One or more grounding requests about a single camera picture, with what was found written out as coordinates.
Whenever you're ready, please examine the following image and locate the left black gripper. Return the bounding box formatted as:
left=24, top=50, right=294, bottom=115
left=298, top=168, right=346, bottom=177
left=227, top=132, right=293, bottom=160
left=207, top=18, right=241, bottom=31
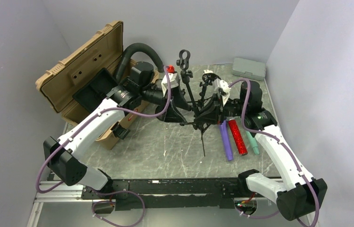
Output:
left=140, top=83, right=191, bottom=125

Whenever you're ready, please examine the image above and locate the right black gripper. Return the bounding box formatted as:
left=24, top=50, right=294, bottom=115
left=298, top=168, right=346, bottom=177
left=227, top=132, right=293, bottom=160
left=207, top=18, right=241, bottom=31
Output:
left=194, top=92, right=248, bottom=125

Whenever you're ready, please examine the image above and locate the purple microphone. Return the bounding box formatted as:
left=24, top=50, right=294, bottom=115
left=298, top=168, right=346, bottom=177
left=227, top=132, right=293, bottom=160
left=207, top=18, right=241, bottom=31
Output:
left=219, top=121, right=233, bottom=161

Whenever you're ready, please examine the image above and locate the red glitter microphone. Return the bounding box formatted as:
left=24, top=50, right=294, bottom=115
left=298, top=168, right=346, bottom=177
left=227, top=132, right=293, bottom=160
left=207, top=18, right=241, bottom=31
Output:
left=227, top=118, right=248, bottom=156

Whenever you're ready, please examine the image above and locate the mint green microphone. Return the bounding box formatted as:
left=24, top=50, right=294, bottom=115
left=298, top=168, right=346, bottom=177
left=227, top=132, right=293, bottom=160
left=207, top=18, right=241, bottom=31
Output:
left=245, top=131, right=260, bottom=155

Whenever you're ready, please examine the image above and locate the black tripod stand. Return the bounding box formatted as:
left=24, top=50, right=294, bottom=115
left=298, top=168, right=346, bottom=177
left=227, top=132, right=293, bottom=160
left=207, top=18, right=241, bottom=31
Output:
left=176, top=49, right=221, bottom=156

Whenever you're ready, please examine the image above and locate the black tripod stand shock mount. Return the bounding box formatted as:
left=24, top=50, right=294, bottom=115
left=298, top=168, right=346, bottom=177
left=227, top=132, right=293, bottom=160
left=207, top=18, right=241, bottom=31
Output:
left=199, top=72, right=221, bottom=102

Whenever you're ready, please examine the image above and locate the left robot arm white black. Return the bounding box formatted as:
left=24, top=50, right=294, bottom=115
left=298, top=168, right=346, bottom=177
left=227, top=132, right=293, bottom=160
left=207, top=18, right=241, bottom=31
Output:
left=43, top=61, right=186, bottom=199

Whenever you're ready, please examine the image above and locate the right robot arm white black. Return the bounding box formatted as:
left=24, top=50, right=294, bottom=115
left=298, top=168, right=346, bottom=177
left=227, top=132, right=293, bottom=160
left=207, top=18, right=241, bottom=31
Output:
left=194, top=79, right=328, bottom=227

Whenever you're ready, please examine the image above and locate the grey plastic case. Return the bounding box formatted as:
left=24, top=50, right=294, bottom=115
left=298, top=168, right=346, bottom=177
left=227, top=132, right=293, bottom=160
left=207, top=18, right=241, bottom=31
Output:
left=232, top=57, right=266, bottom=81

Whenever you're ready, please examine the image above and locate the black tray in case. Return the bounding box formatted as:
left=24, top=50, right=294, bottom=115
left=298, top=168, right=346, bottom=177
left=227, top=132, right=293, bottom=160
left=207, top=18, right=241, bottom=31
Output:
left=72, top=68, right=118, bottom=113

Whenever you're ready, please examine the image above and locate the tan plastic tool case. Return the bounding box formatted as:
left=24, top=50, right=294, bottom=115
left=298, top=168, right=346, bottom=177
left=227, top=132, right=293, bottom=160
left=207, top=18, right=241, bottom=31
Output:
left=35, top=20, right=161, bottom=151

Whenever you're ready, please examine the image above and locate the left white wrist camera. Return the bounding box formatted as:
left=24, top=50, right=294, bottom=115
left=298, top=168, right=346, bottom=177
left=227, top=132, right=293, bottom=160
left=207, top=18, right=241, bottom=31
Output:
left=161, top=65, right=180, bottom=96

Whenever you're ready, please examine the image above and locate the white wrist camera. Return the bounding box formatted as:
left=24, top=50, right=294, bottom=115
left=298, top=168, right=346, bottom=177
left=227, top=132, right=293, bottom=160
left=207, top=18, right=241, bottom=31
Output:
left=213, top=79, right=231, bottom=106
left=161, top=65, right=180, bottom=96

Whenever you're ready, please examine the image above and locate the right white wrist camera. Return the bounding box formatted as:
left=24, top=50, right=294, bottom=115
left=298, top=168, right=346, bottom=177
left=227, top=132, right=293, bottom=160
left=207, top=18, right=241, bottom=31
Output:
left=213, top=79, right=231, bottom=106

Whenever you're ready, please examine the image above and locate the black corrugated hose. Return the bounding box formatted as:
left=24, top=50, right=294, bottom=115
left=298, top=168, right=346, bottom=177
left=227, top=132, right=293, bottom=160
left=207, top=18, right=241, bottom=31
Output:
left=114, top=43, right=167, bottom=84

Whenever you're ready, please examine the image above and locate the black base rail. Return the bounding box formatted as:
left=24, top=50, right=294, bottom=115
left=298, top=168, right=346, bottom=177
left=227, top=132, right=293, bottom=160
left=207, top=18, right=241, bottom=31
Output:
left=81, top=177, right=265, bottom=211

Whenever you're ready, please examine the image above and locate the purple loop cable base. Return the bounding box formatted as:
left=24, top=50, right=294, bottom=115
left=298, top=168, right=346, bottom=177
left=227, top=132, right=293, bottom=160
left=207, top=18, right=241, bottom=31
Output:
left=91, top=189, right=147, bottom=227

